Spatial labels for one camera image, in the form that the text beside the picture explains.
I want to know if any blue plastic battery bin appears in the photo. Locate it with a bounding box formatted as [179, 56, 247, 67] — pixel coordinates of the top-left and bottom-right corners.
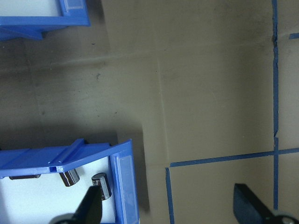
[0, 138, 141, 224]

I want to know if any black cylindrical battery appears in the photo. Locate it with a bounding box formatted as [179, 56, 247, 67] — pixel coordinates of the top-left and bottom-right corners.
[91, 172, 113, 201]
[8, 174, 42, 181]
[58, 168, 80, 187]

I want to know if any white foam bin liner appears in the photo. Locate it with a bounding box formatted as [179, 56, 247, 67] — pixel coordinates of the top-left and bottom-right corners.
[0, 0, 67, 17]
[0, 156, 117, 224]

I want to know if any blue plastic button bin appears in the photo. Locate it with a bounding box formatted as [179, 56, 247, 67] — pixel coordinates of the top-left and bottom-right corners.
[0, 0, 92, 42]

